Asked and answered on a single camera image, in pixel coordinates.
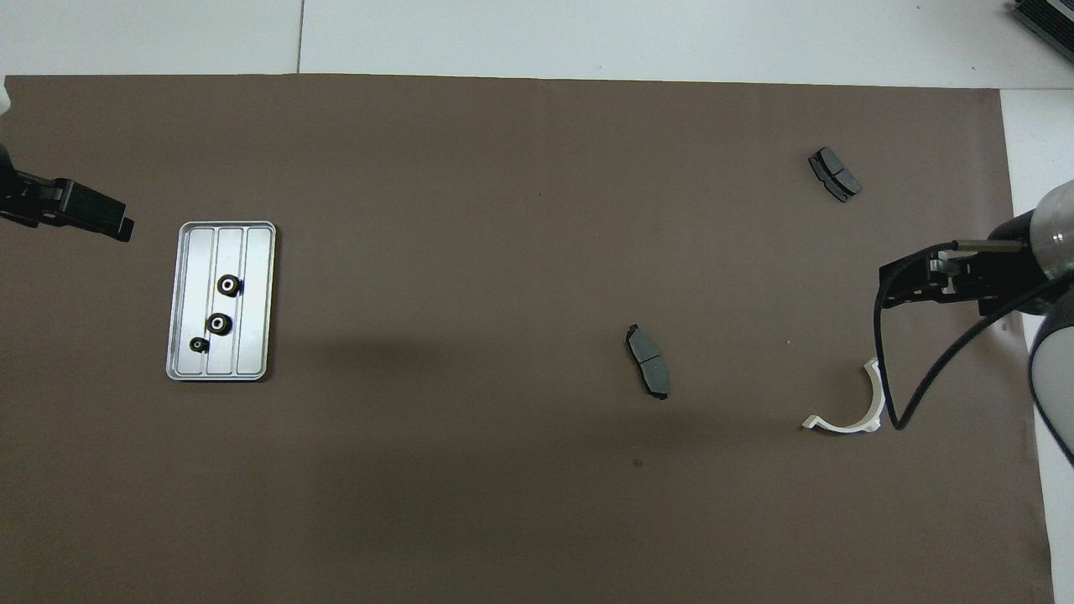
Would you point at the grey ribbed device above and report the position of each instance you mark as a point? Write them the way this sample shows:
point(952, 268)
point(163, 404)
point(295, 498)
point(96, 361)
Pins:
point(1045, 21)

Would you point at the long grey brake pad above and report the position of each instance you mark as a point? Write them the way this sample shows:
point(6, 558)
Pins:
point(648, 361)

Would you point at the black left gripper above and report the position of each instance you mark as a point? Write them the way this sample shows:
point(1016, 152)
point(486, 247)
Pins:
point(29, 201)

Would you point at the white curved plastic bracket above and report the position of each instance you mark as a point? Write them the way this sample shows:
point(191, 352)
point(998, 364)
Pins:
point(843, 427)

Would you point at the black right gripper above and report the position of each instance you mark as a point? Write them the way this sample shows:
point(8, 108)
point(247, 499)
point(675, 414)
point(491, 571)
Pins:
point(1011, 268)

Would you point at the brown table mat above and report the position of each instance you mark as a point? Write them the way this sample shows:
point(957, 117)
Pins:
point(503, 210)

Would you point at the small black bearing gear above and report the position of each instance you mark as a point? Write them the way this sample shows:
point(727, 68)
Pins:
point(199, 344)

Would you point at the silver ribbed metal tray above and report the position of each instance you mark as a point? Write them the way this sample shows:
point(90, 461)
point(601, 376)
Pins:
point(256, 335)

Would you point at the short grey brake pad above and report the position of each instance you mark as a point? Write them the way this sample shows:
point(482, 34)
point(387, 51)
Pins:
point(835, 174)

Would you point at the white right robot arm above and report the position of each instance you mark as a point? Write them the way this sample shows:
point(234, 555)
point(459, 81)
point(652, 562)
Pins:
point(1057, 235)

